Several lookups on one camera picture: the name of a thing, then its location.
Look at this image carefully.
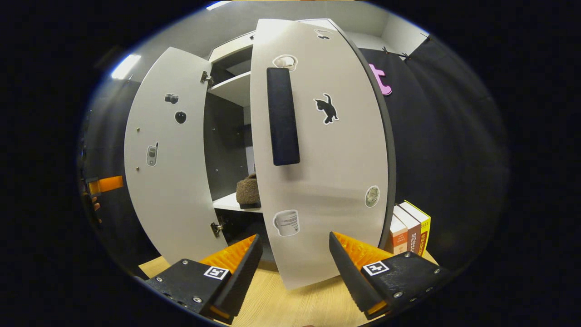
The orange and white book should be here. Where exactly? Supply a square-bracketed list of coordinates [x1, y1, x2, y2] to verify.
[389, 213, 409, 255]

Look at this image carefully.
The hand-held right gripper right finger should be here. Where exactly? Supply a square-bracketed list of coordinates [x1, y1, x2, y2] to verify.
[329, 231, 453, 321]

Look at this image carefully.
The white shoe cabinet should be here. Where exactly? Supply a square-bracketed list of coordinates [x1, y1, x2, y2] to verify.
[200, 18, 345, 256]

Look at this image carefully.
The black backdrop cloth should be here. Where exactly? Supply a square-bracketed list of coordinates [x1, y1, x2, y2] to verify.
[82, 77, 153, 271]
[359, 35, 510, 269]

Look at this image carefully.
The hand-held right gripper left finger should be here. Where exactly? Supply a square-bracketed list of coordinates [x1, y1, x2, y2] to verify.
[144, 233, 264, 325]

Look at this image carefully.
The dark brown book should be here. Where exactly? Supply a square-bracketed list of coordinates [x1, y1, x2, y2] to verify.
[393, 205, 422, 256]

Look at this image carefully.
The black door handle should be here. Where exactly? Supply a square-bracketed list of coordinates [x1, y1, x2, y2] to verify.
[266, 67, 301, 167]

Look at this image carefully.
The yellow book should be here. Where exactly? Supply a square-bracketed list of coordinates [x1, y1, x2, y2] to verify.
[404, 200, 431, 258]

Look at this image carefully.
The brown fluffy shoe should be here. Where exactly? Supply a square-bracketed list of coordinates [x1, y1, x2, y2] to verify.
[236, 172, 262, 210]

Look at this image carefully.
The white shoe cabinet door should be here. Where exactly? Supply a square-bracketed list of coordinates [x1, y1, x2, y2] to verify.
[251, 18, 396, 290]
[124, 47, 227, 266]

